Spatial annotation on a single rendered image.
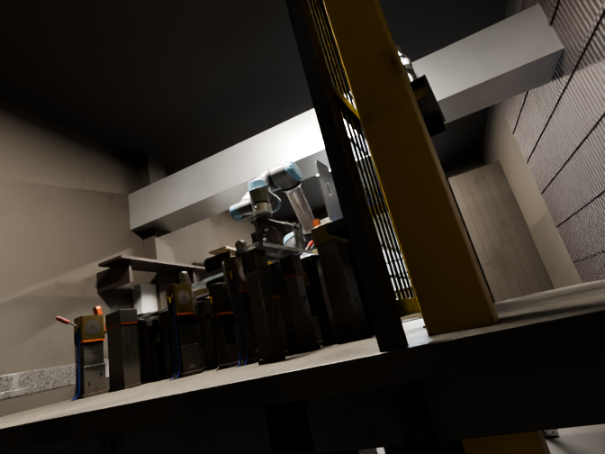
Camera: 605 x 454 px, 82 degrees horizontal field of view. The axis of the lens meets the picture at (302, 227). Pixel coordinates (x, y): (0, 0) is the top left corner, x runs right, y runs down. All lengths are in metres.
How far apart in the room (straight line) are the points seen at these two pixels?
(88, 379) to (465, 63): 3.56
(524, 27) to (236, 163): 2.95
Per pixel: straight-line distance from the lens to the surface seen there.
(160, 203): 4.56
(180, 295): 1.46
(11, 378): 2.86
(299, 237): 1.51
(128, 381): 1.75
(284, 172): 1.81
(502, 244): 6.67
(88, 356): 1.97
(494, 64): 3.67
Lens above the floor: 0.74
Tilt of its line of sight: 17 degrees up
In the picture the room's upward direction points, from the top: 13 degrees counter-clockwise
